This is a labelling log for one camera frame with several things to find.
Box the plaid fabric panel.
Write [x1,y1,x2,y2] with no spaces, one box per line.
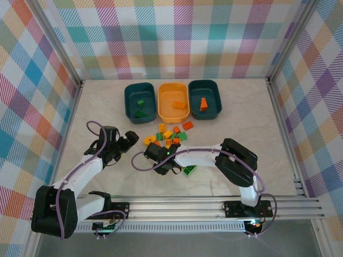
[34,0,314,81]
[270,0,343,241]
[0,0,81,257]

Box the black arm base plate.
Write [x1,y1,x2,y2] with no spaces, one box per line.
[88,202,130,221]
[223,199,273,218]

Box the small electronics board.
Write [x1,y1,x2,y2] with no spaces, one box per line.
[92,221,120,238]
[245,218,265,231]

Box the aluminium frame post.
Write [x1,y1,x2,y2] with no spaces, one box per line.
[266,0,322,84]
[28,0,85,89]

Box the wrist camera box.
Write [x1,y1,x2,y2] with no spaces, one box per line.
[99,125,118,144]
[144,142,165,161]

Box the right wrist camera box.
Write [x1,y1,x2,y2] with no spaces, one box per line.
[144,142,165,161]

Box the yellow plastic container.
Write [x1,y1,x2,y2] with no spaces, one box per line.
[156,82,191,124]

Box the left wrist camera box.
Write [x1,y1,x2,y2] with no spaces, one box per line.
[99,125,118,144]

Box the teal plastic container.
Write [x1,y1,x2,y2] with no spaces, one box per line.
[188,79,223,120]
[124,82,158,124]

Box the slotted grey cable duct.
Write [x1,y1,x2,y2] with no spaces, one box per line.
[74,224,247,233]

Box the aluminium mounting rail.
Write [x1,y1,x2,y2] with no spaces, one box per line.
[72,195,326,224]

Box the aluminium frame rail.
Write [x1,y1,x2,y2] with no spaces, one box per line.
[266,79,309,198]
[45,80,85,201]

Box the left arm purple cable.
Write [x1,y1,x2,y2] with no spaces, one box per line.
[55,120,128,240]

